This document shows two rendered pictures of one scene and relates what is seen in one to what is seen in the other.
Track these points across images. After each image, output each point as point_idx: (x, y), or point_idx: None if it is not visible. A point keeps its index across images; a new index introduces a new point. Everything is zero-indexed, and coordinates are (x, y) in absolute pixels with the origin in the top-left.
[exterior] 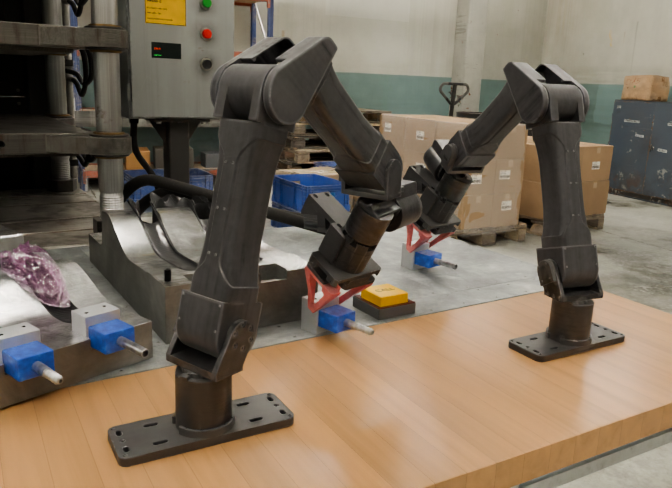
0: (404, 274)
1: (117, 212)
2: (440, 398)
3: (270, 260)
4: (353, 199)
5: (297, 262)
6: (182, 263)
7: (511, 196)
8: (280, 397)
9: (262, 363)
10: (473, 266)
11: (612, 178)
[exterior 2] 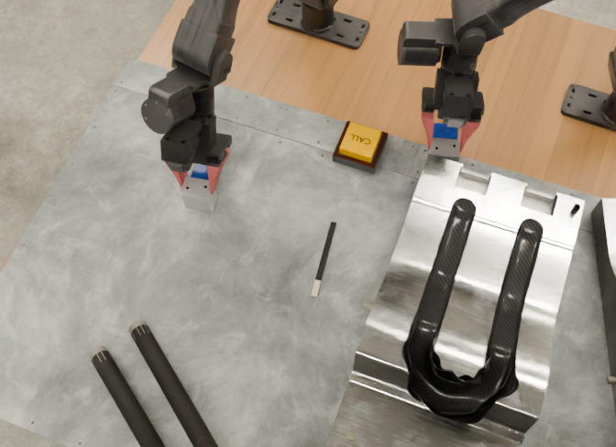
0: (240, 193)
1: (532, 385)
2: None
3: (451, 195)
4: None
5: (434, 173)
6: (517, 262)
7: None
8: (553, 112)
9: (527, 151)
10: (153, 156)
11: None
